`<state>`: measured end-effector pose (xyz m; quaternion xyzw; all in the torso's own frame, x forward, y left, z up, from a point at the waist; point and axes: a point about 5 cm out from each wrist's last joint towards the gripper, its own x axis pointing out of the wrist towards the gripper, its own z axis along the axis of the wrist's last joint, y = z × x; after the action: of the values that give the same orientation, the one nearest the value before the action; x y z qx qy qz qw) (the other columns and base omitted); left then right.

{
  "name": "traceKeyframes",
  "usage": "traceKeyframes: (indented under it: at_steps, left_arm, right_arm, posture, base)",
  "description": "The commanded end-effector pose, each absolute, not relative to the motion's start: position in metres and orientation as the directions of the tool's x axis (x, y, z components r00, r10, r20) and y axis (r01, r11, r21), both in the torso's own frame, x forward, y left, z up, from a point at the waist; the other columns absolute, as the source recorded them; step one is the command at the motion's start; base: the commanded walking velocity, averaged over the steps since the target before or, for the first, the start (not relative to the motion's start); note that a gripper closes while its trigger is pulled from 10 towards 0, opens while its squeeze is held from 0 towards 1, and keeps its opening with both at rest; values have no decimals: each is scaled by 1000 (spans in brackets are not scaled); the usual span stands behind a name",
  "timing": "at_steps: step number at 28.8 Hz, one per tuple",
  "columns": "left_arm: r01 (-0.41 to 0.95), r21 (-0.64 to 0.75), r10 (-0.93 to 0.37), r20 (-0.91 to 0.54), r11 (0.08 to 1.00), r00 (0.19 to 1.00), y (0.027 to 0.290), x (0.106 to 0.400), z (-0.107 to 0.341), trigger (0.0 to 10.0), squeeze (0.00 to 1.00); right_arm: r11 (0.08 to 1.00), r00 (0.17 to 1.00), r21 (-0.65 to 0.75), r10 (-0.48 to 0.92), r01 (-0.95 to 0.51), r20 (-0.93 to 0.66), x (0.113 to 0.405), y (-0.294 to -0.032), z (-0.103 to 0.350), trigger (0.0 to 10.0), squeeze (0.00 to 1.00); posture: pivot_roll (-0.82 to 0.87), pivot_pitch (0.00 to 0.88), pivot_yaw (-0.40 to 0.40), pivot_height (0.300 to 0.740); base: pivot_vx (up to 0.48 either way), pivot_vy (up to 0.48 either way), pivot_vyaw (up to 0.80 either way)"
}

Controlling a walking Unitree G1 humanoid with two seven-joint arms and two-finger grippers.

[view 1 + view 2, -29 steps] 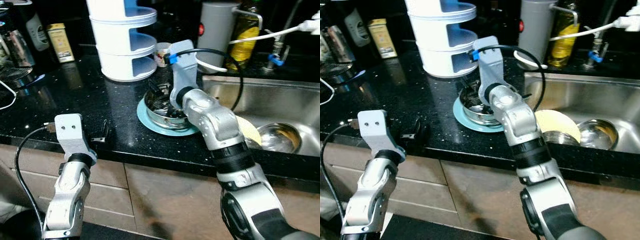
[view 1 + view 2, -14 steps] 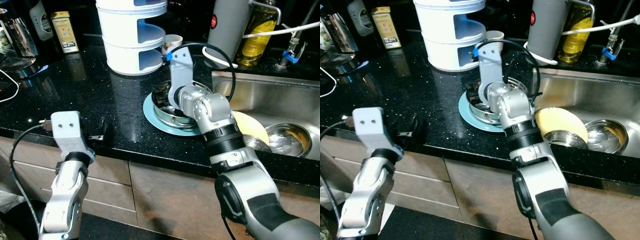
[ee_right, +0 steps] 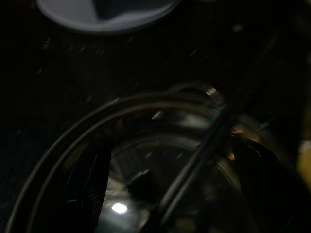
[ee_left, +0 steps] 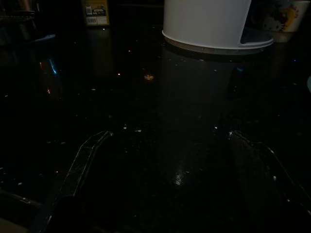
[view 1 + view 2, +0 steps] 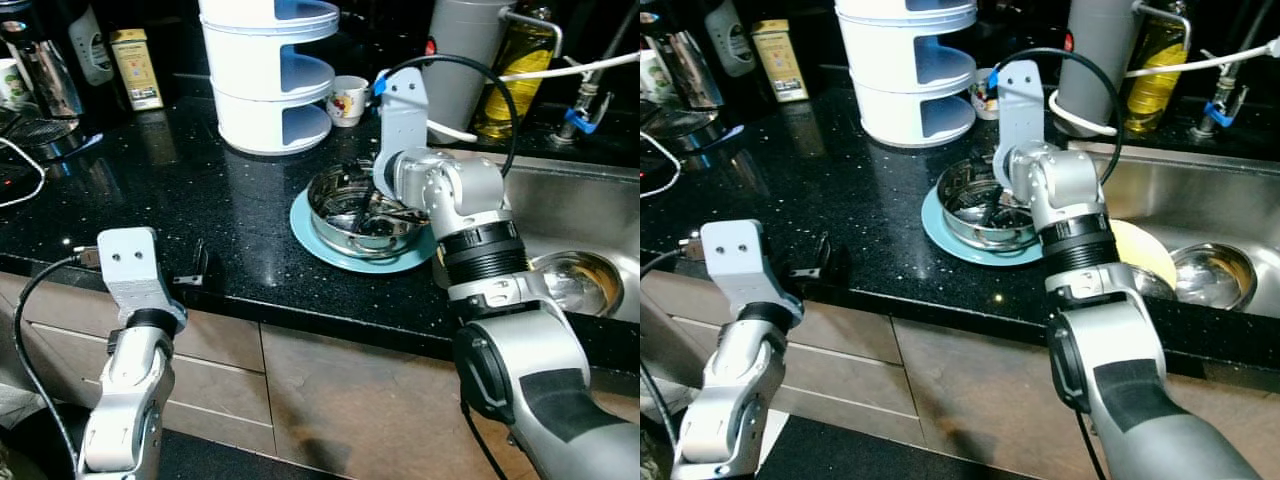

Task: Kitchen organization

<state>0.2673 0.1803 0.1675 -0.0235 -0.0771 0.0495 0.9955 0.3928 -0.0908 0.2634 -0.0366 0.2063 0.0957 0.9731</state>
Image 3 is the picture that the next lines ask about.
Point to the steel steamer pot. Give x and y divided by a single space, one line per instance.
170 150

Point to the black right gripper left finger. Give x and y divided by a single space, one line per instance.
92 194

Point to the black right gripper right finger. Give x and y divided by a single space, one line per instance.
267 194

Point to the light blue plate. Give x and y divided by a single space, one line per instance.
73 17

